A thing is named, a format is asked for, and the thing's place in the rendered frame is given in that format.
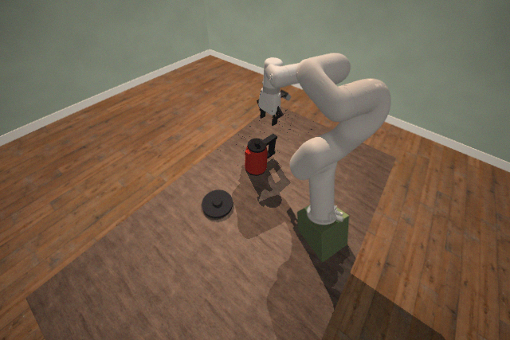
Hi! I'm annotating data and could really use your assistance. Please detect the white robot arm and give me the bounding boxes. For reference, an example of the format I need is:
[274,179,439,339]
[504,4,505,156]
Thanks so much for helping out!
[262,53,390,225]

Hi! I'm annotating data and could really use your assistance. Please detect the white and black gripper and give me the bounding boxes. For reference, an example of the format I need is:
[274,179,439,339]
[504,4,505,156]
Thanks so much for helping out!
[257,88,284,126]

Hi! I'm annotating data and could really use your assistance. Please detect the red electric kettle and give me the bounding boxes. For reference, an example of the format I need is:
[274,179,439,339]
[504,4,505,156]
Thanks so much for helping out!
[245,134,277,176]

